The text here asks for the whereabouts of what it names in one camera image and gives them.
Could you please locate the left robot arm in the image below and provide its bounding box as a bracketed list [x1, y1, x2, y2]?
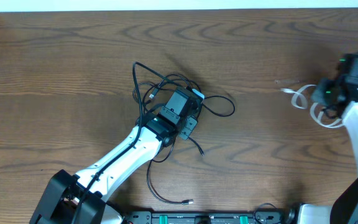
[30, 87, 204, 223]

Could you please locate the black USB cable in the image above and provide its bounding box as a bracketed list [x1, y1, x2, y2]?
[146, 136, 195, 206]

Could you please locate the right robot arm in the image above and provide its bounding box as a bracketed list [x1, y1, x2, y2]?
[295, 52, 358, 224]

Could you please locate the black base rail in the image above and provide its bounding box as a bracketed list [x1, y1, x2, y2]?
[122, 208, 297, 224]

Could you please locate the left camera cable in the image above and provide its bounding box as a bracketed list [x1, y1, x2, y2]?
[70, 61, 180, 224]

